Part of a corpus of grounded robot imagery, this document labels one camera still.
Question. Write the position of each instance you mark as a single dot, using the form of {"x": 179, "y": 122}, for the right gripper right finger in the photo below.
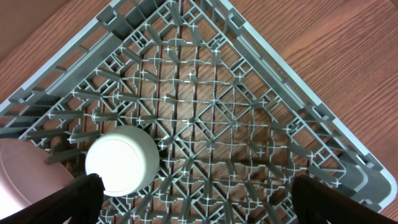
{"x": 314, "y": 202}

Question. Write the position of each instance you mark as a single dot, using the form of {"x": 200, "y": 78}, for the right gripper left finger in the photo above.
{"x": 79, "y": 202}

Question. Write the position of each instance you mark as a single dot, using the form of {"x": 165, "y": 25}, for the grey bowl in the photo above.
{"x": 126, "y": 158}

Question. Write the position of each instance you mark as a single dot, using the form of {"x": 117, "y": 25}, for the pink plate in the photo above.
{"x": 26, "y": 178}

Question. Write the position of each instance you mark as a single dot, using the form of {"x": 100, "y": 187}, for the grey dishwasher rack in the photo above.
{"x": 234, "y": 124}

